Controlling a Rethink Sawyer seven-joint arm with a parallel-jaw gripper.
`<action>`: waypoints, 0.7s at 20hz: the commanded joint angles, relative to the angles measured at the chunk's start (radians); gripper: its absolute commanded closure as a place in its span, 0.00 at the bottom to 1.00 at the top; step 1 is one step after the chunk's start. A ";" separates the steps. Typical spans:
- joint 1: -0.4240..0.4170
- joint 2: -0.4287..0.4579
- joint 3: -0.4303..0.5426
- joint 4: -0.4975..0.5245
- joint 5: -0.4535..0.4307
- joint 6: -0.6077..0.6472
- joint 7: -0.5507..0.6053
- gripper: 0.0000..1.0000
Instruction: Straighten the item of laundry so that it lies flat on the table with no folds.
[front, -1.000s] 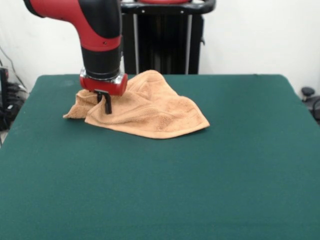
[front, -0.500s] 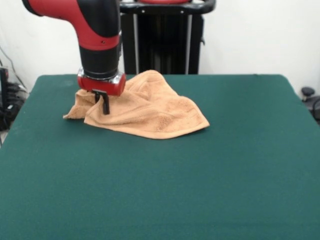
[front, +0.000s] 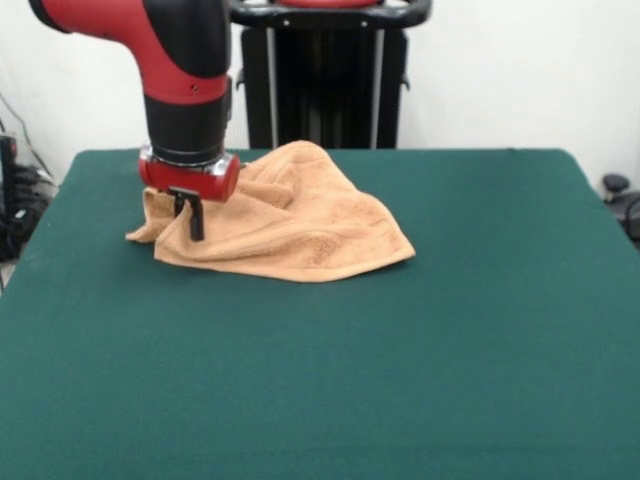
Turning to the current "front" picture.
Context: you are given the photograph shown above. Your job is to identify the black box device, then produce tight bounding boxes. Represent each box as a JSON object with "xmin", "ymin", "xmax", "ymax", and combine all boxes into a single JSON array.
[{"xmin": 0, "ymin": 133, "xmax": 19, "ymax": 261}]

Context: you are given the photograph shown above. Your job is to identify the dark green table cloth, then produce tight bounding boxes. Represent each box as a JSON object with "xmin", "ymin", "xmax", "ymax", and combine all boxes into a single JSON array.
[{"xmin": 0, "ymin": 148, "xmax": 640, "ymax": 480}]

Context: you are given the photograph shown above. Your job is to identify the tan terry towel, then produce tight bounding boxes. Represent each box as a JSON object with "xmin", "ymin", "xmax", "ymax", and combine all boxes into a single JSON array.
[{"xmin": 124, "ymin": 139, "xmax": 417, "ymax": 284}]

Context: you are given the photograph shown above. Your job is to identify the grey cable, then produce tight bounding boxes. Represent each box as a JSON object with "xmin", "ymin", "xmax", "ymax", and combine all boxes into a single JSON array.
[{"xmin": 0, "ymin": 92, "xmax": 54, "ymax": 179}]

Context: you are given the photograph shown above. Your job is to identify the black cable bundle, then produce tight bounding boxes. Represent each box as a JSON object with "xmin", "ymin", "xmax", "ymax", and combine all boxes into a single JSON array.
[{"xmin": 13, "ymin": 163, "xmax": 59, "ymax": 221}]

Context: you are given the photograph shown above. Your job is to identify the black office chair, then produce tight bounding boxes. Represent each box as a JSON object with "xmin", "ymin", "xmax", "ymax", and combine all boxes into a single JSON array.
[{"xmin": 601, "ymin": 173, "xmax": 640, "ymax": 249}]

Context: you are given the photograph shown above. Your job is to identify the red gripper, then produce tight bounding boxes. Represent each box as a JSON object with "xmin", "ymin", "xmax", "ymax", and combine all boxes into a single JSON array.
[{"xmin": 138, "ymin": 142, "xmax": 242, "ymax": 241}]

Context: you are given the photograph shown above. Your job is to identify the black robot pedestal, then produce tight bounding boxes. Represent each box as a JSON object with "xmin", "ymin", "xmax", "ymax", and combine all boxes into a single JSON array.
[{"xmin": 227, "ymin": 0, "xmax": 434, "ymax": 150}]

